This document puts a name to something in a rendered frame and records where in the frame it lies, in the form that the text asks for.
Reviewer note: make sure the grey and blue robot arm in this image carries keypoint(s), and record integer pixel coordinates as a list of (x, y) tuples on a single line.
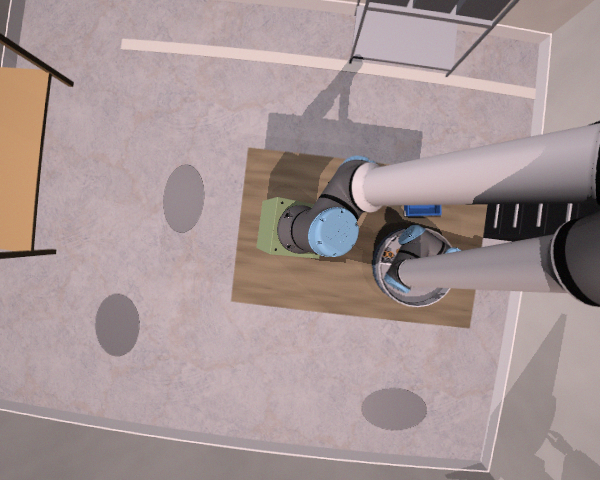
[(552, 168)]

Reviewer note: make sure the blue crate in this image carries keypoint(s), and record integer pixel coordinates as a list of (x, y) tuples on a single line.
[(421, 210)]

